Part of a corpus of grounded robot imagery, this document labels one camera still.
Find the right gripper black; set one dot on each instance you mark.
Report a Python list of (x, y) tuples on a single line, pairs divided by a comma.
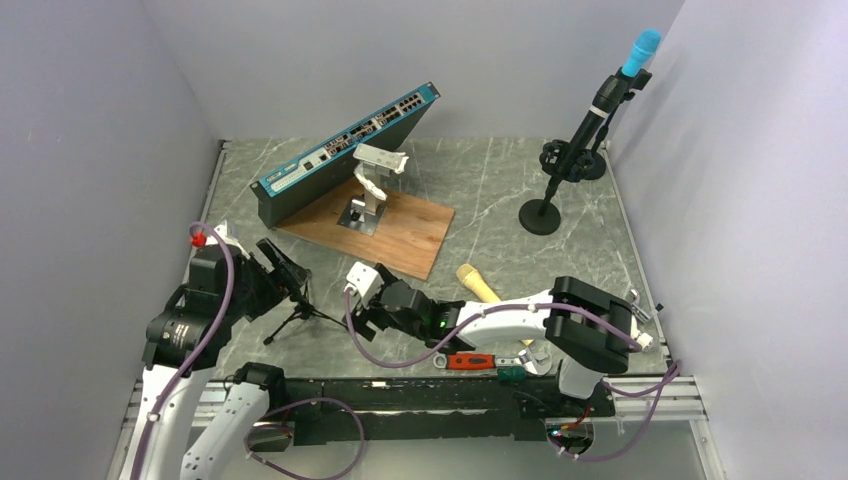
[(361, 317)]

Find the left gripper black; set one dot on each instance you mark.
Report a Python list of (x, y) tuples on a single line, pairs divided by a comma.
[(276, 288)]

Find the black tripod shock mount stand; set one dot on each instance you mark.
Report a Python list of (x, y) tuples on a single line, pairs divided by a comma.
[(304, 309)]

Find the beige gold microphone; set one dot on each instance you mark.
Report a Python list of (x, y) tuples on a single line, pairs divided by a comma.
[(484, 288)]

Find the black microphone blue foam head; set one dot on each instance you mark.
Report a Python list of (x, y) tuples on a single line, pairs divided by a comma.
[(595, 125)]

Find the black round base mic stand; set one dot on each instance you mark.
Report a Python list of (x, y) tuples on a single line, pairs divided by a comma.
[(563, 163)]

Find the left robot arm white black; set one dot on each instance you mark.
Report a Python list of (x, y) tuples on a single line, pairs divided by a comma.
[(225, 284)]

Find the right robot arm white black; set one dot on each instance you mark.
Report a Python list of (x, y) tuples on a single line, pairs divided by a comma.
[(595, 331)]

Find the brown wooden board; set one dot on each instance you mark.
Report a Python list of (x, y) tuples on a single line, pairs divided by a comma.
[(407, 238)]

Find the green small connector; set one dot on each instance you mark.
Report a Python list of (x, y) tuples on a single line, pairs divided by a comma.
[(512, 374)]

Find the white metal pipe fitting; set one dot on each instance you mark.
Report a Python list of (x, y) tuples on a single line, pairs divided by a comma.
[(643, 315)]

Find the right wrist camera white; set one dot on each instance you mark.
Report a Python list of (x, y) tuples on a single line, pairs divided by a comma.
[(363, 283)]

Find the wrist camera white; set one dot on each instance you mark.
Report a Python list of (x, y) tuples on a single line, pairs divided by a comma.
[(363, 283), (203, 235)]

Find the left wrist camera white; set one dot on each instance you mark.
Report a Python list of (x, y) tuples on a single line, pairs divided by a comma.
[(203, 235)]

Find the blue network switch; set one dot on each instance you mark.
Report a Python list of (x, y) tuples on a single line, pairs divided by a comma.
[(300, 181)]

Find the white silver bracket fixture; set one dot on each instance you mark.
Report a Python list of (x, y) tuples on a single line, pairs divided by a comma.
[(363, 212)]

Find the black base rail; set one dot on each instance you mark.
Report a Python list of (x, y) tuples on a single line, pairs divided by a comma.
[(319, 411)]

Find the red handled adjustable wrench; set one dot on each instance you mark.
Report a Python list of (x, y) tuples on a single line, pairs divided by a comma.
[(533, 364)]

